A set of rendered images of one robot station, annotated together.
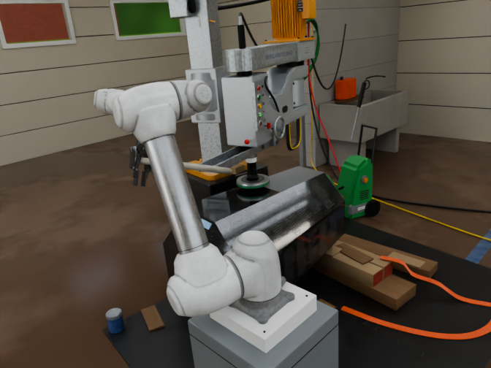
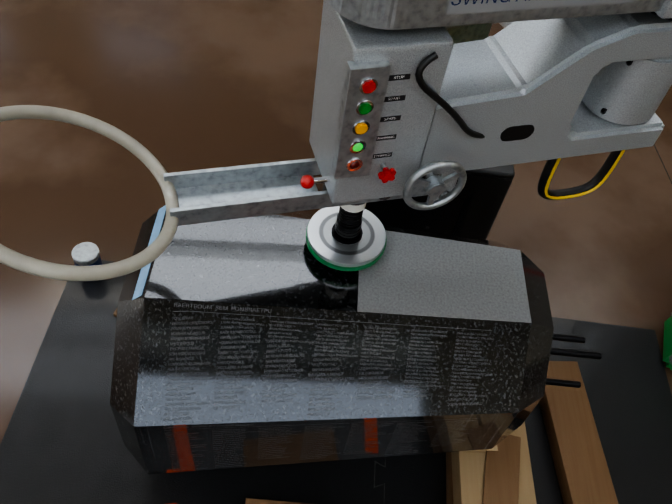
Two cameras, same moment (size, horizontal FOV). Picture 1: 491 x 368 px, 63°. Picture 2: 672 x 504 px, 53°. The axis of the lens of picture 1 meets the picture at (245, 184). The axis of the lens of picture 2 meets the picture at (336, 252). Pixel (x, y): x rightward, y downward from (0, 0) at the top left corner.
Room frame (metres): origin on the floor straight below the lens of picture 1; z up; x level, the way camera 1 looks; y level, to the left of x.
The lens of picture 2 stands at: (1.51, -0.70, 2.25)
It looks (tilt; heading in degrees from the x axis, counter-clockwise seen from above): 51 degrees down; 34
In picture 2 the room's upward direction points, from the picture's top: 10 degrees clockwise
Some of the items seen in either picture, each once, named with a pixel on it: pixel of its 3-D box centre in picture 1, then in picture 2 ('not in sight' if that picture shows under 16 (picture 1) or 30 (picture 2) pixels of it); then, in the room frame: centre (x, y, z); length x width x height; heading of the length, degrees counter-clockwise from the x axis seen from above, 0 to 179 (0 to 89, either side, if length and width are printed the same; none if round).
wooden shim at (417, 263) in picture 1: (405, 260); not in sight; (2.61, -1.15, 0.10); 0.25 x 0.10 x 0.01; 43
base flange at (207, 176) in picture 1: (218, 165); not in sight; (3.26, 0.22, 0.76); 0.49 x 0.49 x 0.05; 38
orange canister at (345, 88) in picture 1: (347, 87); not in sight; (5.56, -1.50, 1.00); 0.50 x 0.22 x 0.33; 133
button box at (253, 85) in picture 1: (257, 106); (358, 122); (2.38, -0.11, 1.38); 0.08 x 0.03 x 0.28; 148
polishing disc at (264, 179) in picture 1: (252, 179); (346, 234); (2.50, -0.05, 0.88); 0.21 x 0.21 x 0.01
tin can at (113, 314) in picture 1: (115, 320); (88, 261); (2.21, 0.93, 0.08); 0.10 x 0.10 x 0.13
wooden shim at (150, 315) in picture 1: (152, 317); not in sight; (2.28, 0.71, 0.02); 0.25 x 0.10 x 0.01; 25
